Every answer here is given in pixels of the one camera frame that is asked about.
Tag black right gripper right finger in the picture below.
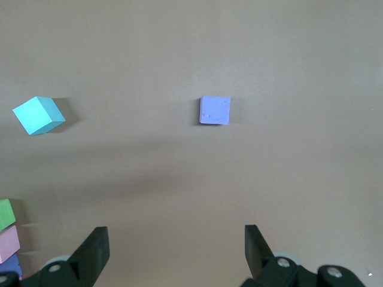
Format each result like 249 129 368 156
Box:
239 224 366 287

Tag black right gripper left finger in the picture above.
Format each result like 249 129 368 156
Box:
0 226 110 287

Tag pink foam cube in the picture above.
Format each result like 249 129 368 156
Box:
0 224 21 264

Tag purple foam cube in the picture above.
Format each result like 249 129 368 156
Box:
0 254 23 280
199 95 232 126

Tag green foam cube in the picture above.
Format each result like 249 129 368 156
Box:
0 199 16 231

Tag cyan foam cube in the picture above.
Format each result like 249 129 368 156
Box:
11 96 66 136

